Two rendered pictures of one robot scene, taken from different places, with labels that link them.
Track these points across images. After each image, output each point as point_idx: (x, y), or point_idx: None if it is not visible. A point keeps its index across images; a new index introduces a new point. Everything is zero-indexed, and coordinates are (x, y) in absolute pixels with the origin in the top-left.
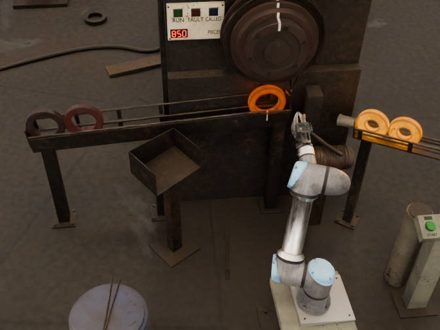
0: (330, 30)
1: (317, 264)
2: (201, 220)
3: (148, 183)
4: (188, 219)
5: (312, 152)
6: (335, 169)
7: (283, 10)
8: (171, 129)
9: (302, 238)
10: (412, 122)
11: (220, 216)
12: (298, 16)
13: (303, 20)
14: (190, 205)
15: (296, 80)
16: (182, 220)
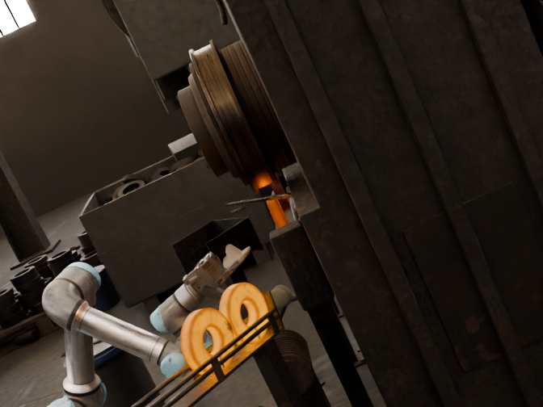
0: (282, 127)
1: (60, 404)
2: (339, 394)
3: (195, 260)
4: (339, 384)
5: (177, 295)
6: (54, 284)
7: (189, 76)
8: (246, 217)
9: (67, 360)
10: (185, 320)
11: (348, 405)
12: (191, 87)
13: (193, 94)
14: (367, 375)
15: (258, 198)
16: (338, 381)
